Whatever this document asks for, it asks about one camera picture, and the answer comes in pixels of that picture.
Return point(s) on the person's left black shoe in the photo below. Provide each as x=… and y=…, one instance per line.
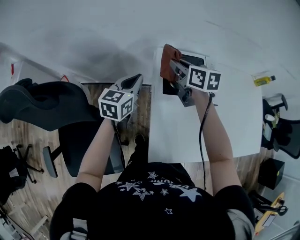
x=140, y=139

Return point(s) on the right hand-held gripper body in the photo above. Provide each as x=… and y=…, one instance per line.
x=204, y=79

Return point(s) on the yellow wooden board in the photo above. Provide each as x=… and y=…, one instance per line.
x=269, y=213

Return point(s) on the black cube box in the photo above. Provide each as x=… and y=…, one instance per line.
x=270, y=173

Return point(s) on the black mesh office chair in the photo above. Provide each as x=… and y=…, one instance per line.
x=54, y=103

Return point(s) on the black office chair holding items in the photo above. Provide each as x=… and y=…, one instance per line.
x=286, y=136

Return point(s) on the clear plastic bag red print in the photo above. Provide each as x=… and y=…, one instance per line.
x=14, y=70

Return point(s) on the brown cloth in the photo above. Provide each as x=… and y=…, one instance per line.
x=167, y=61

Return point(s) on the grey flat box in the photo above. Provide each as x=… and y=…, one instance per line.
x=267, y=132

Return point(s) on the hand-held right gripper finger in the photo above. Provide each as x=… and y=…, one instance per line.
x=178, y=69
x=187, y=63

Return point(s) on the black star chair base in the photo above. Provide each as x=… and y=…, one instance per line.
x=29, y=164

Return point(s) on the person's right forearm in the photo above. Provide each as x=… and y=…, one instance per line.
x=220, y=140

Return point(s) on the clear plastic jug red label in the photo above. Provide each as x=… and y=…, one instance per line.
x=65, y=78

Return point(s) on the light wooden frame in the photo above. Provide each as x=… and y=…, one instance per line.
x=38, y=226

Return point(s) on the person's body black star shirt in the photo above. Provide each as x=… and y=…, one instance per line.
x=152, y=206

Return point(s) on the white portable gas stove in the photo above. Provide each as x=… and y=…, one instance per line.
x=194, y=59

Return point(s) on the black backpack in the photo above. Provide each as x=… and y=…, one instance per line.
x=11, y=173

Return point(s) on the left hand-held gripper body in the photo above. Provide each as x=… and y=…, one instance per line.
x=112, y=105

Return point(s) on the small white bottle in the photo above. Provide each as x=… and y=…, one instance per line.
x=269, y=117

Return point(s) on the yellow oil bottle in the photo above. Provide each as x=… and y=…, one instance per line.
x=262, y=81

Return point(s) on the person's left forearm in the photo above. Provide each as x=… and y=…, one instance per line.
x=93, y=152

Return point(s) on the white table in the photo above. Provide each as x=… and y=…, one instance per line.
x=178, y=131

